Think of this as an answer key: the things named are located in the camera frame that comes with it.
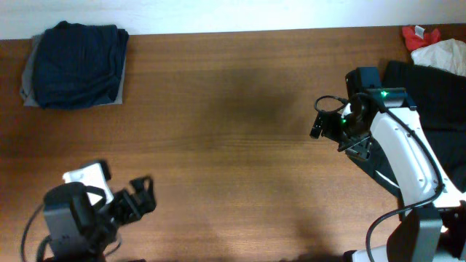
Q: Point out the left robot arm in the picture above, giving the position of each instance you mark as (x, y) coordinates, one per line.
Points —
(82, 224)

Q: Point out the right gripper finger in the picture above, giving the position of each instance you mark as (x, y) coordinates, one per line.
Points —
(359, 149)
(318, 126)

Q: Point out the white cloth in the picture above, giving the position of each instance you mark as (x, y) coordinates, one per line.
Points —
(447, 55)

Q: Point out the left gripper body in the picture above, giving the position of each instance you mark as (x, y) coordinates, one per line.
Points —
(128, 203)

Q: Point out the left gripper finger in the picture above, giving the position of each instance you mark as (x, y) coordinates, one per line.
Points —
(142, 184)
(148, 203)

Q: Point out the folded grey shorts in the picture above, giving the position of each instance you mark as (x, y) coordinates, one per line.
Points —
(26, 90)

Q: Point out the navy blue shorts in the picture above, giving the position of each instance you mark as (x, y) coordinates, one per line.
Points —
(79, 66)

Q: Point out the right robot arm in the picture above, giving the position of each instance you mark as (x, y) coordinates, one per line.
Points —
(430, 223)

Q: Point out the black shirt white stripe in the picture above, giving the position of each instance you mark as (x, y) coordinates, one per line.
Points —
(404, 168)

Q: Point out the black shorts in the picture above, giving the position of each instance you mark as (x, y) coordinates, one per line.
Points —
(439, 95)

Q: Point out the red cloth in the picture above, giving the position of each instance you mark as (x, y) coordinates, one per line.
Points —
(415, 37)

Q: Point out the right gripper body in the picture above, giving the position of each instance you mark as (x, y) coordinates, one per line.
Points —
(328, 126)

